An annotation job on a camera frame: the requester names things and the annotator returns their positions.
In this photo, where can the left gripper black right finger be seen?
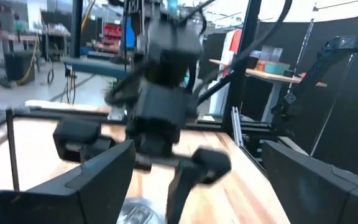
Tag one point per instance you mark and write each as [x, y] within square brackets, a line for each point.
[322, 202]

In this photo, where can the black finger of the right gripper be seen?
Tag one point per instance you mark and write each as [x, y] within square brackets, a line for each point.
[76, 140]
[197, 174]

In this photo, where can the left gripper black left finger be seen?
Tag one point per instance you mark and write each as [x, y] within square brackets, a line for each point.
[57, 205]

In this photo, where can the red soda can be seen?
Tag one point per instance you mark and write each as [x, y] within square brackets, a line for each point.
[138, 213]

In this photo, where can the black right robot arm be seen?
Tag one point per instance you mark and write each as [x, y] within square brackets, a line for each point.
[172, 46]

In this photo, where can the blue-grey table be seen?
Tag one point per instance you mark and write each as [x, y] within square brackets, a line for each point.
[95, 67]

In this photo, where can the white red standing panel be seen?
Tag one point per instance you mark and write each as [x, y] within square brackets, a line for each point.
[227, 56]

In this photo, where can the red storage bins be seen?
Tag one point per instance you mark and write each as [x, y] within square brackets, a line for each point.
[112, 34]

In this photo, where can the black trash bin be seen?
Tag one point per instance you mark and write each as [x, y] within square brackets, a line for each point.
[19, 67]

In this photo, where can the wooden desk white leg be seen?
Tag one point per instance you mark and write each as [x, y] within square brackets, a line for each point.
[275, 77]

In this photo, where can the teal container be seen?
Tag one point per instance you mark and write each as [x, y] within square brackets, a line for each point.
[277, 68]

